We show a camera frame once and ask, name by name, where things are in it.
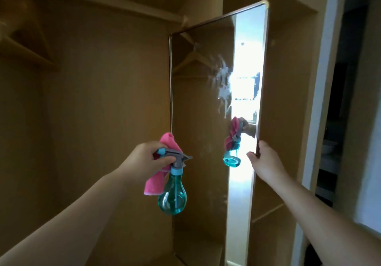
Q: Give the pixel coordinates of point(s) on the person's right hand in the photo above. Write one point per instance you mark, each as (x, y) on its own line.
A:
(268, 166)

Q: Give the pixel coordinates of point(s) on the person's left hand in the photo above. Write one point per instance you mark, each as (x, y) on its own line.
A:
(140, 163)

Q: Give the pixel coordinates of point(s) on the person's right thumb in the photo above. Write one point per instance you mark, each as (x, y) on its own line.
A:
(251, 156)

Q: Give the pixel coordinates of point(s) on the person's left thumb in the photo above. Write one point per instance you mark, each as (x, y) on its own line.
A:
(165, 159)

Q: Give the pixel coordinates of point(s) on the pink cleaning cloth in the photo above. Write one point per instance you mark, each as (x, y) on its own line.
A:
(153, 185)

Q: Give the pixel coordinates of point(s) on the teal spray bottle grey trigger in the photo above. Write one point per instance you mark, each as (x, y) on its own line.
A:
(172, 194)

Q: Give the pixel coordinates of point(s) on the tall gold framed mirror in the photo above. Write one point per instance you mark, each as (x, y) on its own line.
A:
(202, 143)

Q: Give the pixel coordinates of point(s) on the person's right forearm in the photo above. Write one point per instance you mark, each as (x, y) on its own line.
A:
(321, 224)

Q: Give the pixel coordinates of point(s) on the person's left forearm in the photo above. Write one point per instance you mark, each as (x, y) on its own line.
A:
(68, 218)

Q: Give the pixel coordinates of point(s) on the wooden wardrobe shelf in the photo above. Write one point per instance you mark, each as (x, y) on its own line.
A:
(268, 212)

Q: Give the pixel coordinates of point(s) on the white bowl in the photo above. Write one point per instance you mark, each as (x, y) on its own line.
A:
(329, 147)

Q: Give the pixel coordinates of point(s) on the wooden wardrobe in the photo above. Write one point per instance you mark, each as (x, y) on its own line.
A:
(89, 111)

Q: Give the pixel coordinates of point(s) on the wooden clothes hanger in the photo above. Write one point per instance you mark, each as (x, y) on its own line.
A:
(26, 51)

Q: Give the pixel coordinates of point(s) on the white door frame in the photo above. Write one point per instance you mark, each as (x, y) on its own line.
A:
(318, 111)

